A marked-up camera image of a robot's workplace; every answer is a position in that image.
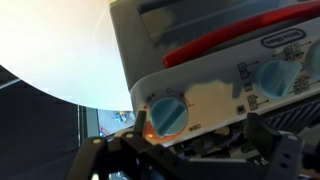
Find gray toy stove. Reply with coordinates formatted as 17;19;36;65
109;0;320;158

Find toy oven door red handle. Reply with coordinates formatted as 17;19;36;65
109;0;320;70

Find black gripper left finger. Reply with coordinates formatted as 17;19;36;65
66;109;188;180

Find gray-blue knob with red ring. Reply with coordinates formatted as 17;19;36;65
148;96;190;139

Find gray-blue toy stove knob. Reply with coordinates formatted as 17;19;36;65
254;59;303;100
304;43;320;81

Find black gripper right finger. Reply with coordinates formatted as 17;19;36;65
243;112;305;180

